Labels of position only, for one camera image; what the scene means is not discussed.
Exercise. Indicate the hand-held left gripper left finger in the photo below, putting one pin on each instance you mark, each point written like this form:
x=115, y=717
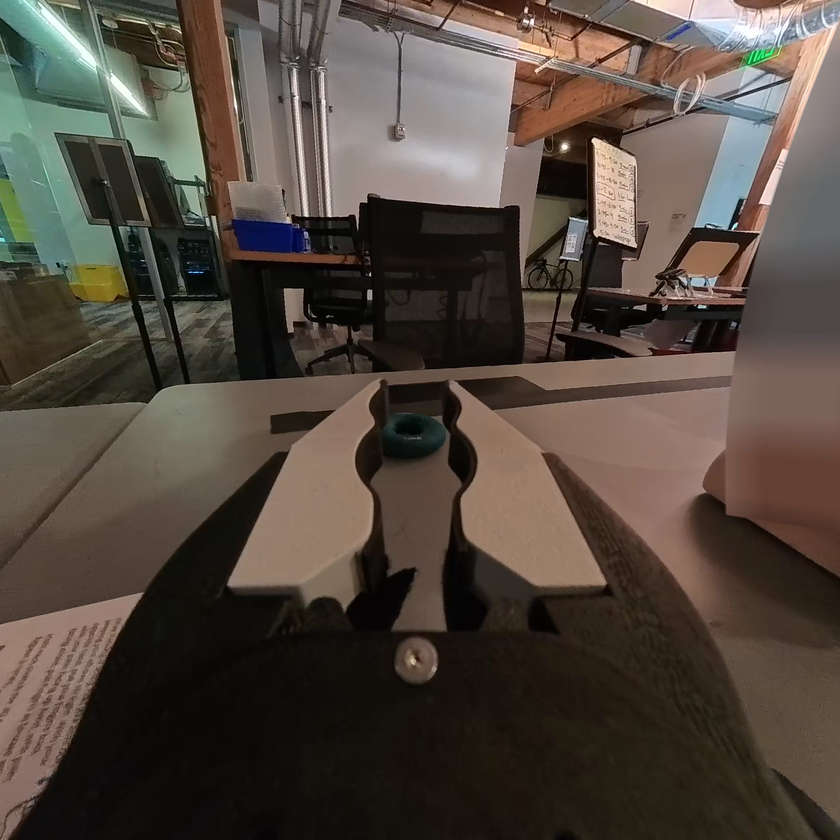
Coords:
x=302, y=518

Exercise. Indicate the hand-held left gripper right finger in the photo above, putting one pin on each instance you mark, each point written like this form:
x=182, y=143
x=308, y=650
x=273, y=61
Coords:
x=525, y=518

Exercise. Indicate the long black tape strip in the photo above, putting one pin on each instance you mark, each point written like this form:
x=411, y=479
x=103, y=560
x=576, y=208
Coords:
x=302, y=422

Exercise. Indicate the rectangular black tape patch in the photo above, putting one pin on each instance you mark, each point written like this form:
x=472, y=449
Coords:
x=499, y=390

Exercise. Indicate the wooden desk with black legs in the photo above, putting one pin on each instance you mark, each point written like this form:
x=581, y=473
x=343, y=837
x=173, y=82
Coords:
x=256, y=315

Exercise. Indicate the black swivel office chair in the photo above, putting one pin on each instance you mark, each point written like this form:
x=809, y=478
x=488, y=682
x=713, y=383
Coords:
x=334, y=308

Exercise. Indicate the bicycle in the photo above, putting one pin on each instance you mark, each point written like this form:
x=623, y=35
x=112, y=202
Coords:
x=539, y=275

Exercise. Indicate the wooden side table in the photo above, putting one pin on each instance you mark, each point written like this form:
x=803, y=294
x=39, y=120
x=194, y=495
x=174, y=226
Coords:
x=630, y=296

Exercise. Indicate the black mesh office chair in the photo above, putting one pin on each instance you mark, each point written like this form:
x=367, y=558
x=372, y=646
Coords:
x=446, y=275

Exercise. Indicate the black server rack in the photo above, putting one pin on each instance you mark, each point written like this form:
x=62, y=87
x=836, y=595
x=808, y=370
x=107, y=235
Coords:
x=197, y=262

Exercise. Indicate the blue plastic bin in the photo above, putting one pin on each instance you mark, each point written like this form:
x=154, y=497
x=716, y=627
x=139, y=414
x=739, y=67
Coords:
x=262, y=236

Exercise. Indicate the printed instruction paper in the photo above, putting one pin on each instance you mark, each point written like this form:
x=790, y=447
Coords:
x=46, y=689

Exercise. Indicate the yellow floor bin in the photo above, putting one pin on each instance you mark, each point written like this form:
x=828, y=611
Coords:
x=98, y=283

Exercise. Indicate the bubble wrap sheet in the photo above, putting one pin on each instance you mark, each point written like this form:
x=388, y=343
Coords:
x=256, y=200

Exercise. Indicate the tan-backed chair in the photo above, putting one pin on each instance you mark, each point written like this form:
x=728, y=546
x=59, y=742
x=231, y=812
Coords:
x=715, y=259

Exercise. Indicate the stack of cardboard boxes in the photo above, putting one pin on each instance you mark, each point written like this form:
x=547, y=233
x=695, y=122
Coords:
x=39, y=321

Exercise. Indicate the handwritten whiteboard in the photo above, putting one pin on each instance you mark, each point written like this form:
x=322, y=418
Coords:
x=613, y=193

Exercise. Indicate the framed sign stand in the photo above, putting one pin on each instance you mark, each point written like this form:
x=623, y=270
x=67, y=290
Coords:
x=102, y=177
x=161, y=190

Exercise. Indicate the green exit sign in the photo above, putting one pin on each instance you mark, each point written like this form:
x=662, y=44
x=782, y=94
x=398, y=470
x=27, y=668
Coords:
x=761, y=56

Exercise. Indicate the rectangular metal air duct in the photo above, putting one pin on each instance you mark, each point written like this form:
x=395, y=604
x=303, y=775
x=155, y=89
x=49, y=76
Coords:
x=630, y=16

